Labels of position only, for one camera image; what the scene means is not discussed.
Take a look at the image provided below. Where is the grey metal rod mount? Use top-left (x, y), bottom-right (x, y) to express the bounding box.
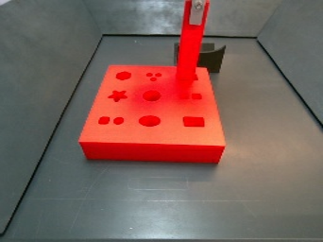
top-left (190, 0), bottom-right (204, 26)

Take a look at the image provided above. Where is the red shape sorter block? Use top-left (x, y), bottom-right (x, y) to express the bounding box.
top-left (80, 65), bottom-right (226, 163)

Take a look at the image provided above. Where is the dark grey arch object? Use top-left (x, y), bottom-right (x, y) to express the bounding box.
top-left (174, 43), bottom-right (226, 76)

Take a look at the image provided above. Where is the red vertical pusher rod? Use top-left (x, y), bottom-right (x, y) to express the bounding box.
top-left (176, 0), bottom-right (210, 80)

